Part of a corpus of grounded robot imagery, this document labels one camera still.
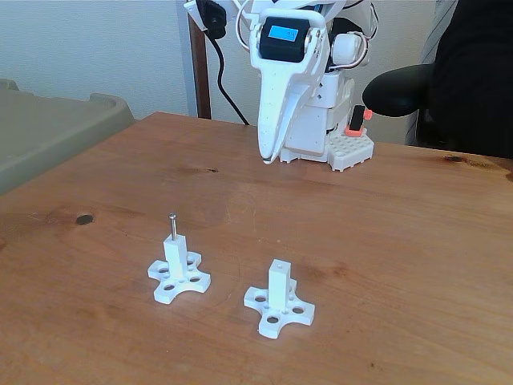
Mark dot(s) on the small metal screw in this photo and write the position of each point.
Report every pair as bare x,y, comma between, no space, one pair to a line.
173,228

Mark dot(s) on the orange black table clamp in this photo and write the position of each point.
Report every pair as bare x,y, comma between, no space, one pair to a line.
356,120

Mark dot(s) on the black webcam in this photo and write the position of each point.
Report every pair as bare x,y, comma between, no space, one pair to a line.
214,20

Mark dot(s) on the black chair armrest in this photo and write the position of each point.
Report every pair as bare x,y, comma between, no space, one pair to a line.
397,90

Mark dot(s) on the person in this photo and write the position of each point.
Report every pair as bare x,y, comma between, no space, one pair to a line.
477,80

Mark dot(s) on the white cross-base peg stand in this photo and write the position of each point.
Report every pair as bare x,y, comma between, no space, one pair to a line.
176,256
278,284

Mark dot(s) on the olive plastic bin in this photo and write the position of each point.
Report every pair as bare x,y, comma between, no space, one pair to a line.
48,132

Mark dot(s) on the brown wooden post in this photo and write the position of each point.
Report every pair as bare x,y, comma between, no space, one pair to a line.
200,80

